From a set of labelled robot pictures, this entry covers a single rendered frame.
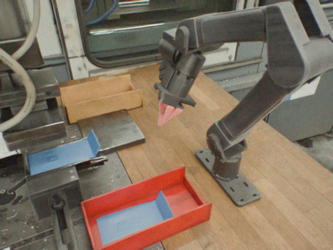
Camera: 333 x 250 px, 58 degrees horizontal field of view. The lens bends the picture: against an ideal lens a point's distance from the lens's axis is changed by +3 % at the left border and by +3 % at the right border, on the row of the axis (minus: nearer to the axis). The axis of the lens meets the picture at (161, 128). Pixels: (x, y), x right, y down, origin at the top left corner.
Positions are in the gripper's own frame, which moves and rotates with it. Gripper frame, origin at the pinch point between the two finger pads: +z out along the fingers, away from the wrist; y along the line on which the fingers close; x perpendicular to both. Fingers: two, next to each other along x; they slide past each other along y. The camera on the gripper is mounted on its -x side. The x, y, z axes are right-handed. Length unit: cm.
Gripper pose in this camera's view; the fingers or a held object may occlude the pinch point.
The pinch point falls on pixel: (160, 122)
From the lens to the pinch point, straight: 76.1
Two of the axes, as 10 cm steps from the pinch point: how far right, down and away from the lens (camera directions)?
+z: -4.2, 8.3, 3.7
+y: -8.5, -2.2, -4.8
